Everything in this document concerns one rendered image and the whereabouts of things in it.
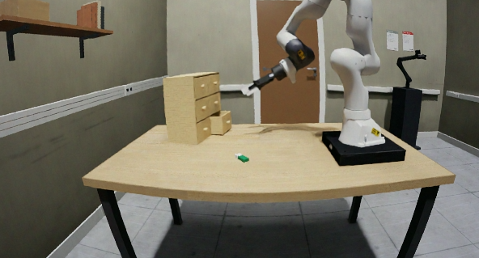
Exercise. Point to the tan wooden chest of drawers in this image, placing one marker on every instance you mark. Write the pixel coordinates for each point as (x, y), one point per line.
(180, 111)

